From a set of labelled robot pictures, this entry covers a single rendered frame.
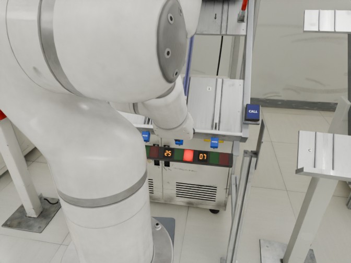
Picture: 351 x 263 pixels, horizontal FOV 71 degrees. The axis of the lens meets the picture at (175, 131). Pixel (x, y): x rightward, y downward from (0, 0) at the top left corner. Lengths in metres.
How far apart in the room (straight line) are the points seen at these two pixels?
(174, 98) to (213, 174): 0.88
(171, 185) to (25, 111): 1.11
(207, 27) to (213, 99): 0.29
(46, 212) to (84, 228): 1.31
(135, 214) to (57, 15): 0.24
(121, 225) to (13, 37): 0.23
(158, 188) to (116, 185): 1.09
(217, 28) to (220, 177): 0.70
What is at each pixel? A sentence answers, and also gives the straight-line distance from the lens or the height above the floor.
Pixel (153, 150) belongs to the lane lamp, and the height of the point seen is 0.66.
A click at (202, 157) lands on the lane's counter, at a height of 0.66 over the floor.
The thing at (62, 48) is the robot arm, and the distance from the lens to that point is 0.22.
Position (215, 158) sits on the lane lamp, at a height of 0.66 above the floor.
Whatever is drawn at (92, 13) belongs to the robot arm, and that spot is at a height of 1.09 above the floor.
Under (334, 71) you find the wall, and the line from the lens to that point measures 2.94.
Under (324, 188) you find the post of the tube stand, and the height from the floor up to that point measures 0.52.
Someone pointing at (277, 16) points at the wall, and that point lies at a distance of 2.68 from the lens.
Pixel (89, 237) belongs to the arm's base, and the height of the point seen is 0.83.
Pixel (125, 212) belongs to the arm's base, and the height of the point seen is 0.86.
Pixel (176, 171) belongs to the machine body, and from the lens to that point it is 1.28.
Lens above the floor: 1.10
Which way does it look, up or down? 30 degrees down
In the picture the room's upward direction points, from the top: straight up
